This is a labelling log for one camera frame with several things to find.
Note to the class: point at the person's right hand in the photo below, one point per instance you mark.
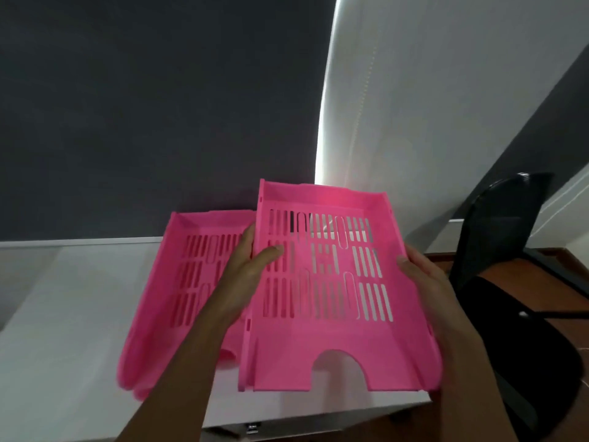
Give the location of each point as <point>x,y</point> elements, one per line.
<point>425,283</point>

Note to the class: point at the person's left hand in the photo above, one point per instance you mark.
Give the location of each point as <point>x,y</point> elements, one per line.
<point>239,283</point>

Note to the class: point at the person's left thumb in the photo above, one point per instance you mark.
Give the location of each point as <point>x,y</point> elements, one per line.
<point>268,260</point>

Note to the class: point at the person's right thumb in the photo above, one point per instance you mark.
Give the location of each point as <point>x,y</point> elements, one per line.
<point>407,269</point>

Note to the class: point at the pink plastic paper tray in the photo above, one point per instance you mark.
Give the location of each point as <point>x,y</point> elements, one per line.
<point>184,289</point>
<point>331,294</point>

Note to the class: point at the person's left forearm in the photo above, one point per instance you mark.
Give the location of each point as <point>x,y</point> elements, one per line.
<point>172,377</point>

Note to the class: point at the person's right forearm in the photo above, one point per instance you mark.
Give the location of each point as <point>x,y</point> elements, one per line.
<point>469,368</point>

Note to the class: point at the black office chair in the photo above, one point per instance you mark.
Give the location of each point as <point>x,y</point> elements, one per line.
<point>515,289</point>

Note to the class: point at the white window blind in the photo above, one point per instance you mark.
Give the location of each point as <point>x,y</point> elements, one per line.
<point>414,110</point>

